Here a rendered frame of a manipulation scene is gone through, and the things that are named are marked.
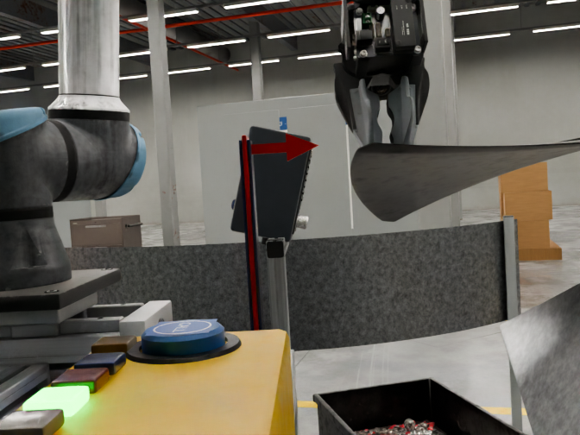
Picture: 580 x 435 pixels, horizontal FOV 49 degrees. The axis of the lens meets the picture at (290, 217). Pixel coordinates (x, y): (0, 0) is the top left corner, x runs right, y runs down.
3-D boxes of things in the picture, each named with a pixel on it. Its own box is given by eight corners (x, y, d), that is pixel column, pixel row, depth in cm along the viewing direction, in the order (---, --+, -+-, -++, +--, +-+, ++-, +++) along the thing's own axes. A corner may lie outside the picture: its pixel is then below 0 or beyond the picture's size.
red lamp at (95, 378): (96, 394, 25) (95, 379, 25) (50, 397, 25) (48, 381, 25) (110, 380, 27) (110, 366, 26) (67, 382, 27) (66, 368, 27)
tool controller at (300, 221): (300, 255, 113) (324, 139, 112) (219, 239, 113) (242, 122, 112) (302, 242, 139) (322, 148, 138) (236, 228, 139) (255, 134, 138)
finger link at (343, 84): (337, 129, 60) (330, 45, 63) (337, 135, 62) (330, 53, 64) (388, 125, 60) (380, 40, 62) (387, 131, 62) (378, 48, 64)
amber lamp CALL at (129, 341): (128, 355, 30) (127, 343, 30) (90, 357, 30) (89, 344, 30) (138, 345, 32) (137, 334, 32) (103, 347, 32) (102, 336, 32)
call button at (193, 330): (219, 368, 29) (217, 330, 29) (133, 373, 29) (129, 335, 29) (230, 346, 33) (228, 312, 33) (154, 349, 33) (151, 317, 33)
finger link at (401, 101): (396, 159, 55) (386, 60, 57) (389, 179, 60) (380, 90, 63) (432, 156, 55) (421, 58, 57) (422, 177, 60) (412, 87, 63)
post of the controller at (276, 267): (290, 355, 109) (283, 239, 108) (273, 356, 109) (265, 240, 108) (291, 350, 112) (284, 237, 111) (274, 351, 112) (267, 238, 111)
